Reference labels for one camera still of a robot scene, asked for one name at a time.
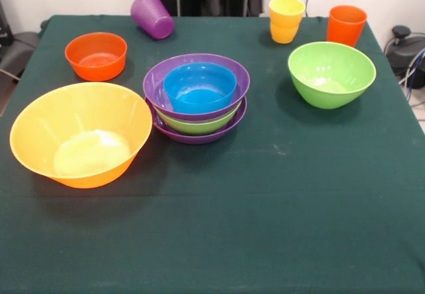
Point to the purple cup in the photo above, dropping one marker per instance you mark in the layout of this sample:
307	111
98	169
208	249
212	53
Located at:
152	17

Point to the small blue bowl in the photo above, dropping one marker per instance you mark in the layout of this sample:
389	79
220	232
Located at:
199	98

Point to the purple bowl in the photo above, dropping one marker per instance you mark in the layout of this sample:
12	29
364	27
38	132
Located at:
199	138
154	85

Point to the green bowl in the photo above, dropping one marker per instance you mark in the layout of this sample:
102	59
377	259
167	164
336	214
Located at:
332	71
199	126

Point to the yellow cup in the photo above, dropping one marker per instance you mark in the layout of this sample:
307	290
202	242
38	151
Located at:
284	36
287	12

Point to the red orange cup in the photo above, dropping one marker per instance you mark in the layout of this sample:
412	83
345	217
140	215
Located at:
345	32

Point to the small red bowl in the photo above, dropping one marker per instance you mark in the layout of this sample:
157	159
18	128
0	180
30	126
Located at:
96	65

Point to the black device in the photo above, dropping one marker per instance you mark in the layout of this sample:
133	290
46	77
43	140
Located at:
5	25

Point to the large orange bowl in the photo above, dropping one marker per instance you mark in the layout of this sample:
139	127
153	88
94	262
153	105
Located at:
43	124

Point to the dark green tablecloth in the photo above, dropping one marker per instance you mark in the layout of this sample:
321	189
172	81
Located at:
206	241

